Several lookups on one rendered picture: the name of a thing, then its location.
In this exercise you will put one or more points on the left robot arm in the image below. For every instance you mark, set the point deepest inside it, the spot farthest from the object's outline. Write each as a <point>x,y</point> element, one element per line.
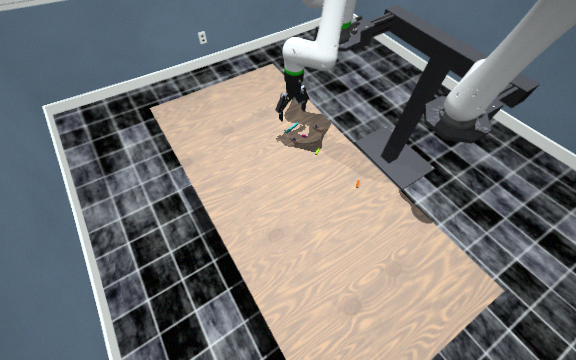
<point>542,25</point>

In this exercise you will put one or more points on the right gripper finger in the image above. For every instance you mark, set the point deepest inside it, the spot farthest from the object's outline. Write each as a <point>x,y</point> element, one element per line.
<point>303,88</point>
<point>282,101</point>

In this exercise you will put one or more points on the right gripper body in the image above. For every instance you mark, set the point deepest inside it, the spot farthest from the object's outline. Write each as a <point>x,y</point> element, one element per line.
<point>292,89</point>

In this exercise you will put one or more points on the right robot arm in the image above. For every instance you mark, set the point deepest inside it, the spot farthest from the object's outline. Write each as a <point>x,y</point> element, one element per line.
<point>321,54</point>

